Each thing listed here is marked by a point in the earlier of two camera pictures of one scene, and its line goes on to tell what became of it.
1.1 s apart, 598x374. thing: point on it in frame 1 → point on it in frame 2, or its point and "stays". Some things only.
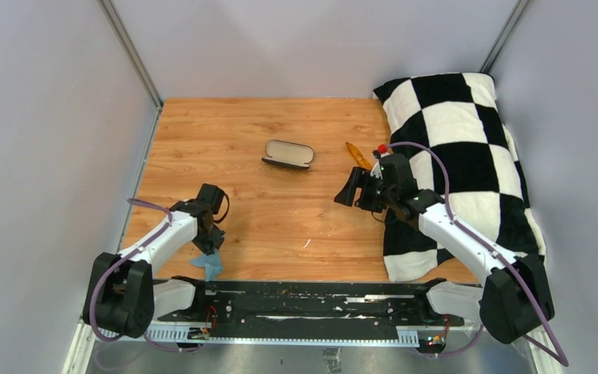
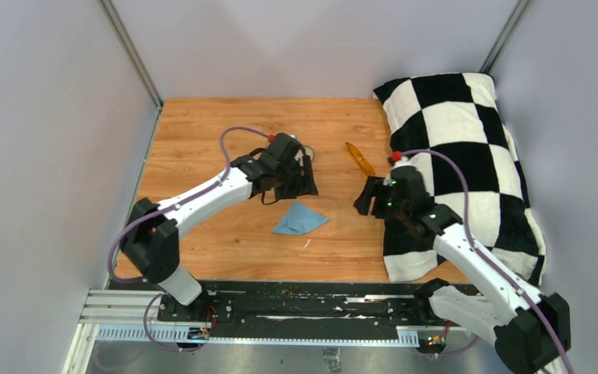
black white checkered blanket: x=464 y=151 stays
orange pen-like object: x=359 y=157 stays
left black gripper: x=216 y=241 → x=303 y=184
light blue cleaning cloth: x=211 y=262 → x=297 y=220
